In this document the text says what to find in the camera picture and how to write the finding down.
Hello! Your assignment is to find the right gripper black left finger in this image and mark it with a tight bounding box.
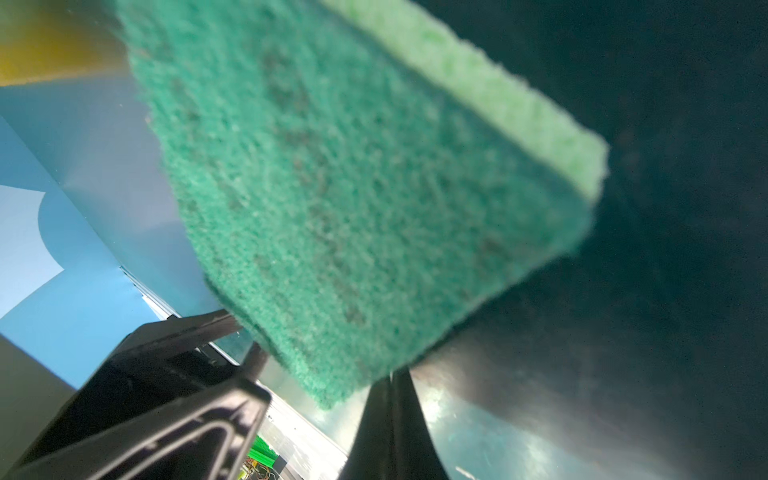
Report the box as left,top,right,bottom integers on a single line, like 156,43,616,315
6,310,271,479

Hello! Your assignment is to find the yellow shelf with pink and blue boards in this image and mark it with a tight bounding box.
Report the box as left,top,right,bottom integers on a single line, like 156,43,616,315
1,1,125,87

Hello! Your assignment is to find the green sponge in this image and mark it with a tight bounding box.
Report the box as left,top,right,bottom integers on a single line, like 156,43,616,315
114,1,609,409

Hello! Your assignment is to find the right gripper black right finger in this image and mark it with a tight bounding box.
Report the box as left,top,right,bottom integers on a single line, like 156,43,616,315
339,368,448,480

